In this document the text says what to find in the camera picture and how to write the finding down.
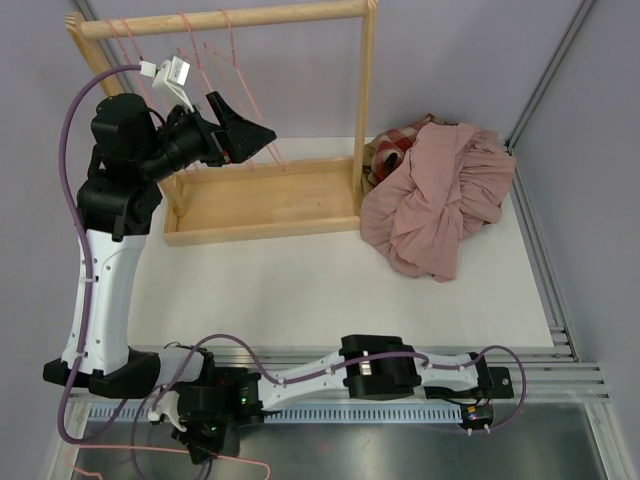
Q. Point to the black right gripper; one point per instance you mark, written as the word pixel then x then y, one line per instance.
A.
pixel 197 440

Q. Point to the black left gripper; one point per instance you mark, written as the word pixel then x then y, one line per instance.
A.
pixel 243 136

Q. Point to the pink hanger four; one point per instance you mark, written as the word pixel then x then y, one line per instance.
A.
pixel 216 56

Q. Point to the pink hanger three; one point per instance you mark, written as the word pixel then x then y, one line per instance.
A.
pixel 204 61

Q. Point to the pink hanger five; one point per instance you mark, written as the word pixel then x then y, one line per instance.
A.
pixel 71 464

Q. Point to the red plaid garment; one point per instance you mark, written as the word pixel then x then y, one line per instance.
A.
pixel 404 137

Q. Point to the pink skirt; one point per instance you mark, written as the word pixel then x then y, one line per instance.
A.
pixel 451 183

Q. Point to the brown garment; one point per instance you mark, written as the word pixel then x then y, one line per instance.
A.
pixel 381 158

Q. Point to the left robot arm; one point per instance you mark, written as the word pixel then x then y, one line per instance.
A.
pixel 130 158

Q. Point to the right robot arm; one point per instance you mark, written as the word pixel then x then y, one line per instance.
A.
pixel 244 393

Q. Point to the wooden clothes rack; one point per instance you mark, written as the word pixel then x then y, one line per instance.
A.
pixel 269 200

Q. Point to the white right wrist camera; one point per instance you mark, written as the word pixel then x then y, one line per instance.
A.
pixel 166 408

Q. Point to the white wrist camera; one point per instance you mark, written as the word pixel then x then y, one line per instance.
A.
pixel 166 408
pixel 169 80

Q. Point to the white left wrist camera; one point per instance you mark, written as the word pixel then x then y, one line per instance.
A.
pixel 169 80

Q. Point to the white slotted cable duct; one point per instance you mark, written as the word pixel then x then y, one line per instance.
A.
pixel 365 413

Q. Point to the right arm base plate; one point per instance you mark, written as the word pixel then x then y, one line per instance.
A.
pixel 493 383

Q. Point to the aluminium mounting rail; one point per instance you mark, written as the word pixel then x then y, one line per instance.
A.
pixel 544 374

